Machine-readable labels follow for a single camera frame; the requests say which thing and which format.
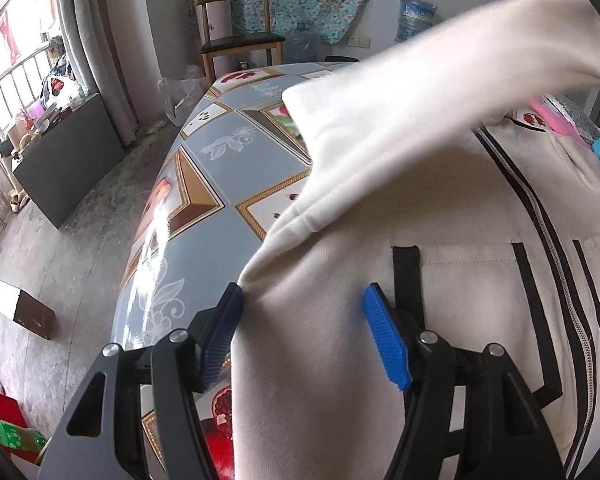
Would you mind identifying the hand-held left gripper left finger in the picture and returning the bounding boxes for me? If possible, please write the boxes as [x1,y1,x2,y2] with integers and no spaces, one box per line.
[37,282,245,480]

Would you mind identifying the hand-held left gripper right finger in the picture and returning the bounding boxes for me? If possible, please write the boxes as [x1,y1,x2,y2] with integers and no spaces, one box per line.
[363,284,566,480]

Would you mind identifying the cream jacket with black trim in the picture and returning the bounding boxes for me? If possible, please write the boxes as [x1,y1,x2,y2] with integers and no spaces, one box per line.
[230,0,600,480]

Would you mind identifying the fruit print tablecloth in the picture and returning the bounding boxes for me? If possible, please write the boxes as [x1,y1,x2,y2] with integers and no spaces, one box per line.
[111,62,551,480]

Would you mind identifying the brown cardboard box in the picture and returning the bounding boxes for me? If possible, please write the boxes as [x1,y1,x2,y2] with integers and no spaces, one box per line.
[0,281,56,341]

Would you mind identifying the dark grey cabinet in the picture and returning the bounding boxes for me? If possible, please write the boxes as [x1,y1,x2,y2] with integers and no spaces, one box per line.
[12,92,123,228]

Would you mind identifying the clear plastic bag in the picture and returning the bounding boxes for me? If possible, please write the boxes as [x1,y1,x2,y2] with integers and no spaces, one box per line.
[157,65,206,128]

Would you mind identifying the pink plastic basket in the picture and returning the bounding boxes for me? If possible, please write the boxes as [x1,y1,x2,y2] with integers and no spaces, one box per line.
[527,94,570,136]

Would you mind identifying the wooden chair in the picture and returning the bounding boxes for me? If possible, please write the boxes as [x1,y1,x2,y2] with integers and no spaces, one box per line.
[194,0,286,81]

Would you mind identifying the grey speckled cloth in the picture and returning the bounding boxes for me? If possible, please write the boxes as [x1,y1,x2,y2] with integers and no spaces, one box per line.
[550,95,600,147]

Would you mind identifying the pile of household clutter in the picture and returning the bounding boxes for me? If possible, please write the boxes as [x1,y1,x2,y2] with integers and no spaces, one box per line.
[0,35,88,161]

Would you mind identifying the grey curtain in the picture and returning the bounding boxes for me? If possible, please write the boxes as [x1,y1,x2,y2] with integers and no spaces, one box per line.
[55,0,141,146]

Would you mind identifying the clear water jug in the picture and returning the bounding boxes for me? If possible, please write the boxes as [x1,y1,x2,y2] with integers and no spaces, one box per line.
[285,21,321,63]

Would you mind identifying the metal window railing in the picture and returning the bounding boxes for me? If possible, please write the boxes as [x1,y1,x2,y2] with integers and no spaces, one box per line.
[0,42,56,261]

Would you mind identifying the blue water jug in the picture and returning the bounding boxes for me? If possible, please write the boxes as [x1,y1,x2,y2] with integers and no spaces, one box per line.
[394,0,438,43]

